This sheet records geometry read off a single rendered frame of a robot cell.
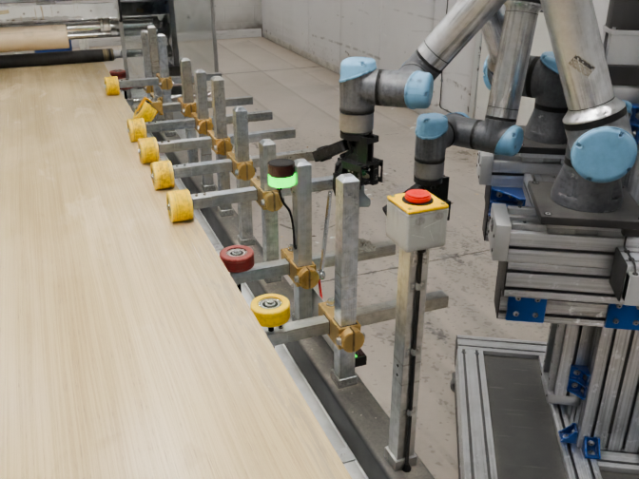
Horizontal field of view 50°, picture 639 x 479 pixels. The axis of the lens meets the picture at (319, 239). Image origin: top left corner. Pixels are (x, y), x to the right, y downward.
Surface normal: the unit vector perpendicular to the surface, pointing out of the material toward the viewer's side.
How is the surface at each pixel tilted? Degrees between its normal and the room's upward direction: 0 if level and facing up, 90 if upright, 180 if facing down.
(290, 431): 0
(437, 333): 0
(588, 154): 97
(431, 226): 90
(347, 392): 0
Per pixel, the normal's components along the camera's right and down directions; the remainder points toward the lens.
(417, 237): 0.37, 0.39
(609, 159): -0.25, 0.52
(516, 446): 0.00, -0.90
